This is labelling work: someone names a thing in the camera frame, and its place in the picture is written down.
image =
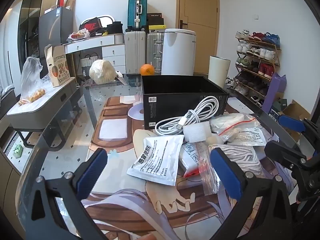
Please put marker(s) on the white suitcase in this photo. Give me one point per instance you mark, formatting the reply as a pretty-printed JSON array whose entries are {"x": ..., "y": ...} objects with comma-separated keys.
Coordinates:
[{"x": 135, "y": 52}]

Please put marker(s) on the wicker basket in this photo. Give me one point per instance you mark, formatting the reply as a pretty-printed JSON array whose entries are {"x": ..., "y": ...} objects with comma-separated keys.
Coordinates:
[{"x": 88, "y": 61}]

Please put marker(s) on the printed fruit carton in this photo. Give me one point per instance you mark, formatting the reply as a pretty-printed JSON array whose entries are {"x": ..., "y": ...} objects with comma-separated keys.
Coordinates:
[{"x": 58, "y": 67}]

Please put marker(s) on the black flat box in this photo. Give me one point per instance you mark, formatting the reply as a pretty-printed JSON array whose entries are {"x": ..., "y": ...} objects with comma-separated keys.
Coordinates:
[{"x": 155, "y": 18}]

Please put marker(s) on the red and white food bag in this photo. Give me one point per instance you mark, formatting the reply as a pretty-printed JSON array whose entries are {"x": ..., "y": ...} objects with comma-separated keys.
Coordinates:
[{"x": 78, "y": 35}]

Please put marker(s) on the large white printed medicine packet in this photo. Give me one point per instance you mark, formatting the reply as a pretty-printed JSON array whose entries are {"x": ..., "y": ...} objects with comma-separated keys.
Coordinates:
[{"x": 155, "y": 160}]

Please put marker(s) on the tall white bin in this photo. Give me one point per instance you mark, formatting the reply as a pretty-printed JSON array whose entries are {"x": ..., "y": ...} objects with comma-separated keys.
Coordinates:
[{"x": 178, "y": 52}]

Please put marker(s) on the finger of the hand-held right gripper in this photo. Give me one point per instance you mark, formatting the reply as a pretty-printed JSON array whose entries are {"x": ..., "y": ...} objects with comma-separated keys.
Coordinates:
[
  {"x": 282, "y": 151},
  {"x": 291, "y": 123}
]

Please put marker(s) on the yellow and black box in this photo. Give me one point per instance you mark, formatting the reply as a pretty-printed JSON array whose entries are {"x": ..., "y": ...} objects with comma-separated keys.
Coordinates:
[{"x": 157, "y": 28}]

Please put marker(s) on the wrapped round cabbage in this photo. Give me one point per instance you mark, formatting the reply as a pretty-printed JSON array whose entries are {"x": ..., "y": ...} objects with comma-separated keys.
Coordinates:
[{"x": 102, "y": 72}]

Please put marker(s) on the dark glass wardrobe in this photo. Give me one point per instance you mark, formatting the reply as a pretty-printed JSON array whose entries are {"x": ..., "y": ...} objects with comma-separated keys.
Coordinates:
[{"x": 30, "y": 12}]

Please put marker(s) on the wooden shoe rack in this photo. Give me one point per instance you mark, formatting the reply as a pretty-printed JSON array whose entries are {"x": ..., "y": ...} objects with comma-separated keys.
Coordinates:
[{"x": 260, "y": 73}]

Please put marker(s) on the clear zip bag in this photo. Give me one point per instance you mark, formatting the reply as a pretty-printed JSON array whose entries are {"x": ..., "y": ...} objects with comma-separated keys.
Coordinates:
[{"x": 208, "y": 180}]

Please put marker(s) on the brown flat cardboard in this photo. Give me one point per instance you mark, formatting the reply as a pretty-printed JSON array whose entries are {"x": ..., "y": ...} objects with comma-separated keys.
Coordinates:
[{"x": 70, "y": 1}]

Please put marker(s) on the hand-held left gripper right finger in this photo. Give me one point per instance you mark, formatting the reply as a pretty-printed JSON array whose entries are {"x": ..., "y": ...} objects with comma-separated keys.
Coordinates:
[{"x": 226, "y": 172}]

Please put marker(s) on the open brown cardboard box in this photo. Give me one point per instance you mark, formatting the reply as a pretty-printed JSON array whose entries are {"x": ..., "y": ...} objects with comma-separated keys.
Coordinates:
[{"x": 295, "y": 110}]

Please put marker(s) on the group of assorted shoes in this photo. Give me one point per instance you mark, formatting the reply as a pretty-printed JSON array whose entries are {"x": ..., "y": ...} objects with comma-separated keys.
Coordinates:
[{"x": 265, "y": 53}]

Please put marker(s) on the teal suitcase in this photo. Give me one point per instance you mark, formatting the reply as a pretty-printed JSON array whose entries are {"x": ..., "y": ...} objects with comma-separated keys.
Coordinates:
[{"x": 136, "y": 12}]

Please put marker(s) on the dark green box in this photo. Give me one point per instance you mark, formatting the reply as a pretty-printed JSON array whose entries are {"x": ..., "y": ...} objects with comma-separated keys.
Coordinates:
[{"x": 278, "y": 104}]

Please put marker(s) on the plastic bag of kumquats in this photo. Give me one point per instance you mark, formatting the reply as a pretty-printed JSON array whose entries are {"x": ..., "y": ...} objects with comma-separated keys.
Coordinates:
[{"x": 30, "y": 80}]

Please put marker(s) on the white desk with drawers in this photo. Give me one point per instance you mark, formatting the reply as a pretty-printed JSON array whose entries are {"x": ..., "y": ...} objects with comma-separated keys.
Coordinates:
[{"x": 112, "y": 52}]

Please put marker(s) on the black bag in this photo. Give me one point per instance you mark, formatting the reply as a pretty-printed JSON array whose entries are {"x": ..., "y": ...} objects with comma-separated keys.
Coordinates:
[{"x": 115, "y": 27}]

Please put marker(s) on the silver suitcase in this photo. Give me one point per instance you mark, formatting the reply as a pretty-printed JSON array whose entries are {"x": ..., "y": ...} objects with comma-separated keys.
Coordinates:
[{"x": 155, "y": 52}]

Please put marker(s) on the grey side table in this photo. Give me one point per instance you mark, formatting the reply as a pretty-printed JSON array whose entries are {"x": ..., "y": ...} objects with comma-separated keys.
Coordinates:
[{"x": 45, "y": 107}]

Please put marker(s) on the white foam piece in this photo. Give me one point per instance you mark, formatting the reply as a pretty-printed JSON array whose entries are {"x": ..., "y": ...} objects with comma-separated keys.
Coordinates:
[{"x": 196, "y": 131}]

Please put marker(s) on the printed cartoon table mat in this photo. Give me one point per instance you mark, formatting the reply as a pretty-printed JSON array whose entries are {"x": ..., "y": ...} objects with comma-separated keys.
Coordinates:
[{"x": 117, "y": 140}]

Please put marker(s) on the small green object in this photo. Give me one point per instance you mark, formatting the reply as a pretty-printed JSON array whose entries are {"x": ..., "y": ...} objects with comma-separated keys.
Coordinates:
[{"x": 18, "y": 151}]

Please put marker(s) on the orange fruit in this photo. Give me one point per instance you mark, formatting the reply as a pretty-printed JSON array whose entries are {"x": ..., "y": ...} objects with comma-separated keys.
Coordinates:
[{"x": 147, "y": 70}]

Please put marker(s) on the red and black shoe box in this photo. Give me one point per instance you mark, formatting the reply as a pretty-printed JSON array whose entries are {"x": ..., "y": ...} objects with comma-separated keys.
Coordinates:
[{"x": 90, "y": 25}]

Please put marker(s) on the purple yoga mat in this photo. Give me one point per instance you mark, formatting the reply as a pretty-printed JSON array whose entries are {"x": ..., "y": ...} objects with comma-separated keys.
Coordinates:
[{"x": 275, "y": 92}]

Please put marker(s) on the red flat box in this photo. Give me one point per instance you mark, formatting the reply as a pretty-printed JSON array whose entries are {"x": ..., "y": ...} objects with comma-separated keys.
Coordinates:
[{"x": 61, "y": 1}]

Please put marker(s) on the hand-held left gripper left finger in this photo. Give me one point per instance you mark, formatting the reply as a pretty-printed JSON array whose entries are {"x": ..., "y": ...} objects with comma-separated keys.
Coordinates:
[{"x": 92, "y": 172}]

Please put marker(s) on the small white cylinder bin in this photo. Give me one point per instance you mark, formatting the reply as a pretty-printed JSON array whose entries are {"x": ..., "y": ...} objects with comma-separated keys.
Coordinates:
[{"x": 218, "y": 71}]

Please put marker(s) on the black cardboard box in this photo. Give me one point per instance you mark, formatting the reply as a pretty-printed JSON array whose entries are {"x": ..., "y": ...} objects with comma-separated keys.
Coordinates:
[{"x": 175, "y": 105}]

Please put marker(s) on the small white device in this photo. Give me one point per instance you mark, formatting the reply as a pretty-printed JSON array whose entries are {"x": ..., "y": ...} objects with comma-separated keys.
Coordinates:
[{"x": 122, "y": 78}]

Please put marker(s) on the grey fridge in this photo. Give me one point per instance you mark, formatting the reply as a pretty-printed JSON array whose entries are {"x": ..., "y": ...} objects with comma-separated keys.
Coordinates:
[{"x": 53, "y": 27}]

